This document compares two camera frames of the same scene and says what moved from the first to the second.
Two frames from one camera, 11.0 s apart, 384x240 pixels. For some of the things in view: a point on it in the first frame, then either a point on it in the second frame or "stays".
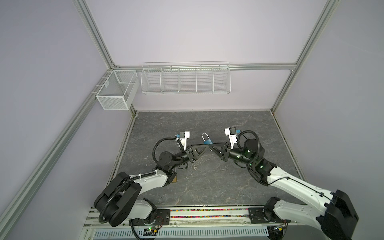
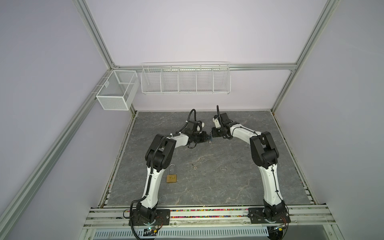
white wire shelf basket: (186, 78) stays
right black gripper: (226, 147) → (214, 132)
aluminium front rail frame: (202, 218) stays
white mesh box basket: (118, 90) stays
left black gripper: (189, 152) → (204, 134)
